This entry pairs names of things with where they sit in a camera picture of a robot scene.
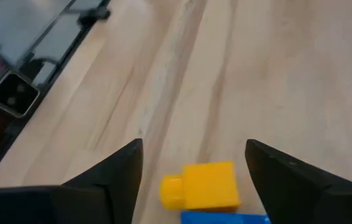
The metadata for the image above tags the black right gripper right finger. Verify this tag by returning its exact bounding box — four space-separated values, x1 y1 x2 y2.
245 138 352 224

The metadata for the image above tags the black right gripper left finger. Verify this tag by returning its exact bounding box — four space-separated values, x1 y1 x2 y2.
50 138 144 224

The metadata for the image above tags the yellow block with stud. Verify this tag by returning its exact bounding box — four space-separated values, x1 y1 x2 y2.
159 161 241 211

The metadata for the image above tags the blue plastic building block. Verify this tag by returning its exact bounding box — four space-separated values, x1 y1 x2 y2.
180 210 272 224

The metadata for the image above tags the black smartphone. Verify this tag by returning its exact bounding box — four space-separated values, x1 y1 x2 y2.
0 70 41 118

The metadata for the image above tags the black table clamp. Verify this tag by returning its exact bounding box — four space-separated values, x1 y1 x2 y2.
78 6 111 26

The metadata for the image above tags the black aluminium table frame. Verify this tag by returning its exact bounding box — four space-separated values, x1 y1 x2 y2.
0 0 111 187

